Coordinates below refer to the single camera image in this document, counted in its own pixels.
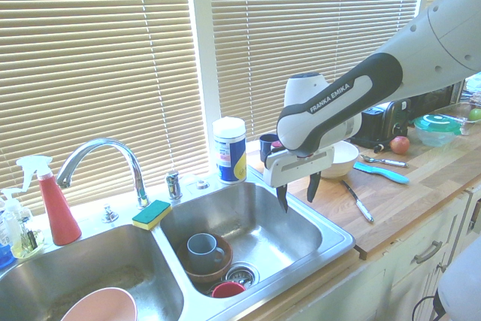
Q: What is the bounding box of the black mug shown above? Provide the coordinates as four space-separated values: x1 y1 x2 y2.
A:
259 133 280 163

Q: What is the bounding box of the metal drawer handle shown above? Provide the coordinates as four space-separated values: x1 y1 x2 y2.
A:
413 239 444 265
467 199 481 230

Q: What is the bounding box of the light blue plastic knife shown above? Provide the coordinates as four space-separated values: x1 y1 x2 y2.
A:
352 161 410 186

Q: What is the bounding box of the clear pump soap bottle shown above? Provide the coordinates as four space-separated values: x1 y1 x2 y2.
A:
0 187 24 270

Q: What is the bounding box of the stainless steel double sink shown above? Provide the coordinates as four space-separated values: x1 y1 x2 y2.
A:
0 180 356 321

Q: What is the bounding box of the disinfecting wipes canister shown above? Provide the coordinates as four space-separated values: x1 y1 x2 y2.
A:
211 117 248 186

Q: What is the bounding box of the large white bowl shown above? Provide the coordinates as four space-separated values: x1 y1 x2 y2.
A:
319 140 360 180

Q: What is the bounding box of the yellow green sponge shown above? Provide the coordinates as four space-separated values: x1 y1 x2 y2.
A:
131 200 174 232

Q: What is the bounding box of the pink bowl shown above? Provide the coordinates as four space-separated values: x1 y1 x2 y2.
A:
59 286 138 321

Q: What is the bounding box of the chrome sink sprayer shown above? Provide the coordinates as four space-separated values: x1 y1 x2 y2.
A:
165 170 184 201

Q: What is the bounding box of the red cup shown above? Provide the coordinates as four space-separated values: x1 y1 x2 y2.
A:
210 280 247 299

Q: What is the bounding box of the red apple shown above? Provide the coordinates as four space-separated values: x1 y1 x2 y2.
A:
389 135 411 155

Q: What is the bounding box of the brown bowl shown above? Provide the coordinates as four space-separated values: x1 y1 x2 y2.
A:
176 233 234 286

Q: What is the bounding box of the black floor cable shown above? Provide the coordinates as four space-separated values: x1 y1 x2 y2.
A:
410 293 447 321

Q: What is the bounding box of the clear container green lid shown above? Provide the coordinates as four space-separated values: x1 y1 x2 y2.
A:
413 114 465 147

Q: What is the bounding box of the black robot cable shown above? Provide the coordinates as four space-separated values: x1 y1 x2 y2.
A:
262 144 281 168

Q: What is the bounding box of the small chrome sink knob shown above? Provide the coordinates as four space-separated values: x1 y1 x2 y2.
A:
101 203 119 224

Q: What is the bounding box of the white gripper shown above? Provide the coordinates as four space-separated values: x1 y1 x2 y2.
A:
262 145 336 214

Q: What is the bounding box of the clear plastic tray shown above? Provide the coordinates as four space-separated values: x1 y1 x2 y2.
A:
431 101 481 137

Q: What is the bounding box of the red spray bottle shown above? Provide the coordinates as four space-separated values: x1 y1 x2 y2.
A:
15 155 83 247

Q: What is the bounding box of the grey mug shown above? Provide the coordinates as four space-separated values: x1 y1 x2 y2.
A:
186 232 226 274

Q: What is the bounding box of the small glass jar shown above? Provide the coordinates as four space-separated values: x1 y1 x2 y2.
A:
11 218 46 260

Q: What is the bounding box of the black microwave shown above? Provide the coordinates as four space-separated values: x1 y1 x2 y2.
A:
408 79 467 120

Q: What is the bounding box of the cream kitchen cabinet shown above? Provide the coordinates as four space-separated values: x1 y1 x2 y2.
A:
352 185 481 321

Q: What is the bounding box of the metal spoon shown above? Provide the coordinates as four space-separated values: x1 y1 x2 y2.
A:
359 153 410 168

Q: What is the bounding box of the black toaster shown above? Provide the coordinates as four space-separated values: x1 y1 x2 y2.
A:
354 98 413 150

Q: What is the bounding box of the white handled steak knife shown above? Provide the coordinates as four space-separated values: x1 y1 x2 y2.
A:
340 179 375 223

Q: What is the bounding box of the metal sink drain strainer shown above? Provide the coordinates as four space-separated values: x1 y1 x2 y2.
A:
224 262 261 289

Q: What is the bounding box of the chrome curved faucet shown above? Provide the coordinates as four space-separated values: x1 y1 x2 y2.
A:
56 138 152 210

